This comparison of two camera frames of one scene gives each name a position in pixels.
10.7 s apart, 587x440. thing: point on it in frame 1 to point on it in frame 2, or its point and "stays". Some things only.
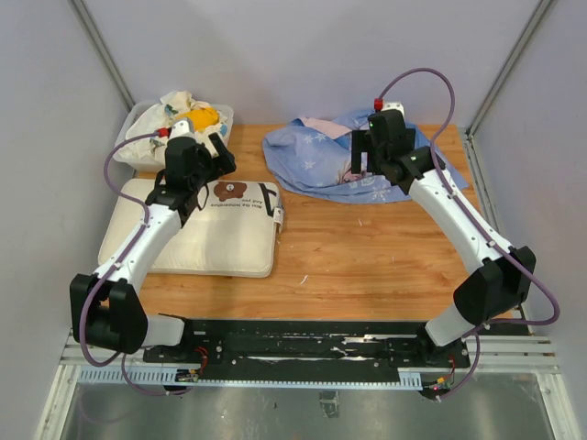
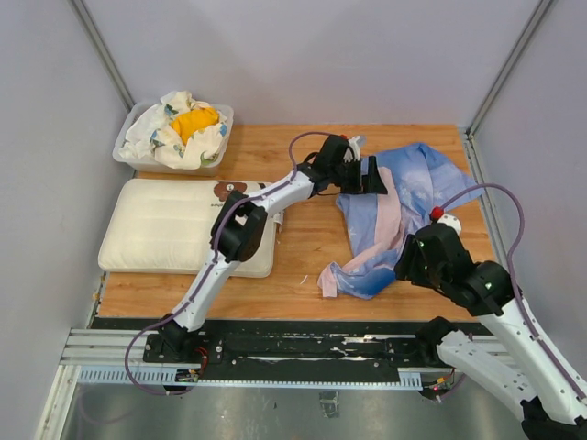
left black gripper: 224,161 to 371,183
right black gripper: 360,139 to 406,268
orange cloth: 201,117 stays
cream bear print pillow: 227,231 stays
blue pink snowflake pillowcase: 310,159 to 377,225
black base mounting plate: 239,349 stays
